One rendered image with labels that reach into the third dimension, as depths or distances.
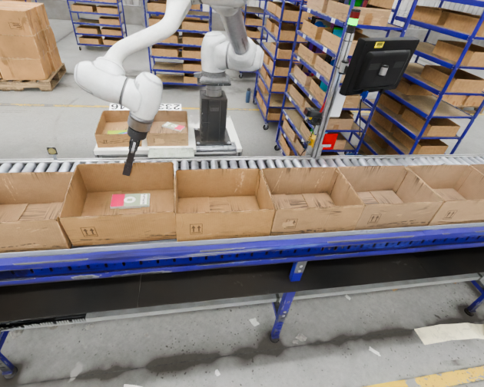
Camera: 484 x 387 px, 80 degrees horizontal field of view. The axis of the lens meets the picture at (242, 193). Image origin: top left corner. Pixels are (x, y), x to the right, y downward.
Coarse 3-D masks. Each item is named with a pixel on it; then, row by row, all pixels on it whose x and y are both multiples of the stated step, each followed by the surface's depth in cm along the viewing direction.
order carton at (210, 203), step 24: (240, 168) 134; (192, 192) 138; (216, 192) 140; (240, 192) 143; (264, 192) 128; (192, 216) 108; (216, 216) 110; (240, 216) 112; (264, 216) 115; (192, 240) 117
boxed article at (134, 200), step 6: (114, 198) 127; (120, 198) 127; (126, 198) 127; (132, 198) 128; (138, 198) 128; (144, 198) 129; (114, 204) 124; (120, 204) 124; (126, 204) 125; (132, 204) 125; (138, 204) 126; (144, 204) 126
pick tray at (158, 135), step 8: (160, 112) 224; (168, 112) 225; (176, 112) 226; (184, 112) 227; (160, 120) 228; (168, 120) 229; (176, 120) 230; (184, 120) 231; (152, 128) 218; (160, 128) 219; (168, 128) 220; (184, 128) 222; (152, 136) 195; (160, 136) 196; (168, 136) 197; (176, 136) 198; (184, 136) 199; (152, 144) 199; (160, 144) 200; (168, 144) 201; (176, 144) 202; (184, 144) 203
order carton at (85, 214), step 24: (96, 168) 121; (120, 168) 123; (144, 168) 125; (168, 168) 128; (72, 192) 112; (96, 192) 130; (120, 192) 131; (144, 192) 133; (168, 192) 135; (72, 216) 110; (96, 216) 101; (120, 216) 103; (144, 216) 105; (168, 216) 107; (72, 240) 108; (96, 240) 110; (120, 240) 113; (144, 240) 115
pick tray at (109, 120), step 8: (104, 112) 215; (112, 112) 216; (120, 112) 217; (128, 112) 219; (104, 120) 216; (112, 120) 219; (120, 120) 221; (96, 128) 191; (104, 128) 211; (112, 128) 212; (120, 128) 213; (96, 136) 186; (104, 136) 187; (112, 136) 188; (120, 136) 190; (128, 136) 191; (104, 144) 191; (112, 144) 192; (120, 144) 193; (128, 144) 195
